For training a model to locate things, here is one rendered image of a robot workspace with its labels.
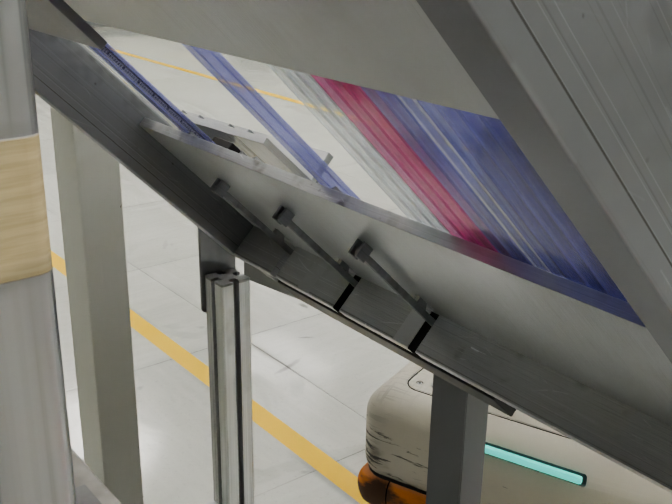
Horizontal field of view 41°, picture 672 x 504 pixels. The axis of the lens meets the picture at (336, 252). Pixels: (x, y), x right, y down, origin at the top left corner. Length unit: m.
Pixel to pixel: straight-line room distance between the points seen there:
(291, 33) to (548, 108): 0.21
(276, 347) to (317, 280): 1.43
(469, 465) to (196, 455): 0.80
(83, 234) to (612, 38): 0.98
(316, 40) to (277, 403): 1.72
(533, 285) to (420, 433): 1.02
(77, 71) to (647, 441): 0.60
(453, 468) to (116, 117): 0.66
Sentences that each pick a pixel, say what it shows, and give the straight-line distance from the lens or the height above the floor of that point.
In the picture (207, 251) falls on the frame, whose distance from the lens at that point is 1.10.
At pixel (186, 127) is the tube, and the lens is 0.87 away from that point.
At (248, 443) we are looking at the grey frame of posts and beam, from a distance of 1.19.
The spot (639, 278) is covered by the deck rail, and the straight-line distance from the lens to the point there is 0.32.
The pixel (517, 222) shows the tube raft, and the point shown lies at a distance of 0.50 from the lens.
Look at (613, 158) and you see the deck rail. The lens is 0.28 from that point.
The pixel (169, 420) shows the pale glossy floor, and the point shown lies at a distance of 2.06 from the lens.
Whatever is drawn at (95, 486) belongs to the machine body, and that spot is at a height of 0.62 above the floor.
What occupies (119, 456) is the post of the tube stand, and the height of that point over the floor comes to 0.33.
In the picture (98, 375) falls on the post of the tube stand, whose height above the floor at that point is 0.46.
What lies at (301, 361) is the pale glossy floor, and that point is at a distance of 2.28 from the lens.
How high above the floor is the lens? 1.05
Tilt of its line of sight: 21 degrees down
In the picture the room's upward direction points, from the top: 1 degrees clockwise
